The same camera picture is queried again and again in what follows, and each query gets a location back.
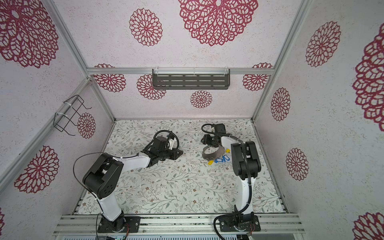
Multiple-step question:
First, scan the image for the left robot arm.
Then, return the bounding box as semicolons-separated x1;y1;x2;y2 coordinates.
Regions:
82;131;183;234

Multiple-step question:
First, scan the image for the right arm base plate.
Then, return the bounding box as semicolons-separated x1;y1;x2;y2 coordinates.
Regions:
219;213;261;232

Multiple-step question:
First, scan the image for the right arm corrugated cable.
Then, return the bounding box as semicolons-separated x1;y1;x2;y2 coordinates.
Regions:
200;123;253;240

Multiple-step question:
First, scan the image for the aluminium front rail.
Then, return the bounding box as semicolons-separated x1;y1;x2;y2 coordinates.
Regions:
52;214;305;236

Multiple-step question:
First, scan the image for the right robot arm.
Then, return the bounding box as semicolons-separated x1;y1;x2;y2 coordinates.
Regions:
201;124;262;223

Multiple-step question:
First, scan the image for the grey slotted wall shelf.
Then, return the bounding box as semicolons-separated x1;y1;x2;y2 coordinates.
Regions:
152;69;231;90

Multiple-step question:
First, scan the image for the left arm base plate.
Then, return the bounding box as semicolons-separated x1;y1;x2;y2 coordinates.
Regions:
97;216;141;234

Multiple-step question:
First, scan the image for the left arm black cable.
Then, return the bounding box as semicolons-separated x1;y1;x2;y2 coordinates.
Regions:
72;151;106;240

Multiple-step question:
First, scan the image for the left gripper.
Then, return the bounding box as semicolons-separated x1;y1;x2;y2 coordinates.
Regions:
159;147;184;160

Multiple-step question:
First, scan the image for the black wire wall basket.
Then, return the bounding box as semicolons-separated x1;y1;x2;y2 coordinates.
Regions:
53;95;92;137

